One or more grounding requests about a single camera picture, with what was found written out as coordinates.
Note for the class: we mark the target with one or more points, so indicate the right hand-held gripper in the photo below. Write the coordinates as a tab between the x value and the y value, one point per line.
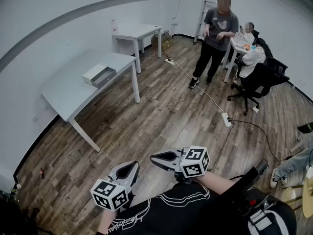
195	161

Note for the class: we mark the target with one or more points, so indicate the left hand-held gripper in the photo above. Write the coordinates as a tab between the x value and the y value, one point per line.
110	195

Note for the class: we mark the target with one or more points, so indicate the person's left forearm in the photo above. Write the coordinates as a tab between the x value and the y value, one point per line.
106	220

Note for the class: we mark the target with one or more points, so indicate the person's right forearm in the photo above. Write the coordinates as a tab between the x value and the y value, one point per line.
217	181

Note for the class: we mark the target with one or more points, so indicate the person's black printed shirt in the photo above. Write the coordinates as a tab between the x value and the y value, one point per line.
185	212

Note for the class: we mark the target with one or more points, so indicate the red bottle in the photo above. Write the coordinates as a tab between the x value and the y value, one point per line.
42	173

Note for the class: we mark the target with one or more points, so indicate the large grey table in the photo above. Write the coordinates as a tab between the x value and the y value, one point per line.
80	87

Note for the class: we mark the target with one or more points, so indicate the stack of cardboard boxes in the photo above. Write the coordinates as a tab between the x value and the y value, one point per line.
162	39

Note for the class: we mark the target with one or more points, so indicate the small grey table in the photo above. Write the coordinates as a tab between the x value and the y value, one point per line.
137	30

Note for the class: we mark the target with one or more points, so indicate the yellow round stool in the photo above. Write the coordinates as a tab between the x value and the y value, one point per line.
308	195

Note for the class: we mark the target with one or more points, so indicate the aluminium ladder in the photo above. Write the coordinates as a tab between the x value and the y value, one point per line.
206	6

